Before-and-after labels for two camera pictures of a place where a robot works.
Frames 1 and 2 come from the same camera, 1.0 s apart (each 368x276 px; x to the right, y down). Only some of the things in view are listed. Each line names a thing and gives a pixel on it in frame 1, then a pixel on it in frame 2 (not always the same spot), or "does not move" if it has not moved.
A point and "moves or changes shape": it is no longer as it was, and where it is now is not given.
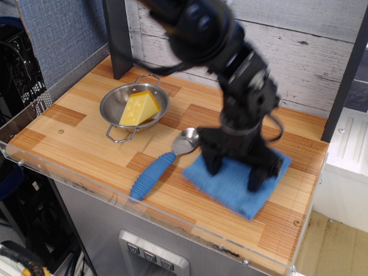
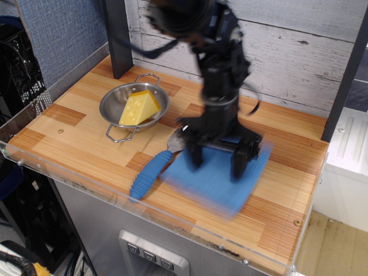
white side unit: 341,193 does not move
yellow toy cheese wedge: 140,106 does not move
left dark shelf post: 118,37 does not move
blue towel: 230,187 moves or changes shape
